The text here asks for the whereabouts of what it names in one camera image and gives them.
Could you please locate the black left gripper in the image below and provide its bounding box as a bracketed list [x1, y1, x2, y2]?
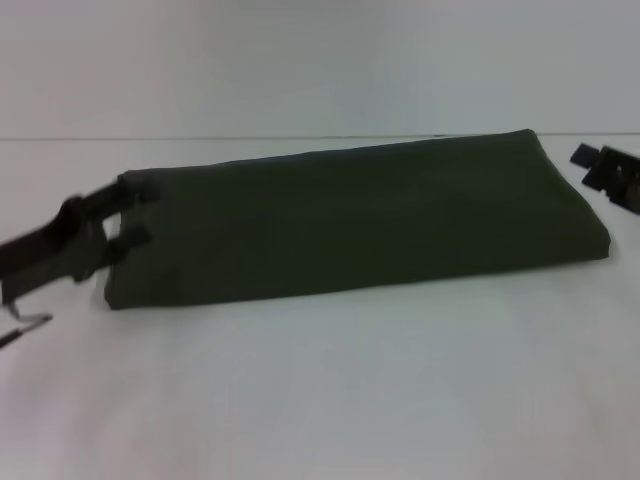
[0, 171, 162, 307]

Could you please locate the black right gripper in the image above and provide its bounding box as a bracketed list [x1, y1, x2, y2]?
[570, 143, 640, 217]

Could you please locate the dark green shirt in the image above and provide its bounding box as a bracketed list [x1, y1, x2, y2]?
[104, 128, 613, 313]

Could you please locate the thin grey gripper cable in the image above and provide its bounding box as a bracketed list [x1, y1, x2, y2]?
[0, 302, 54, 348]

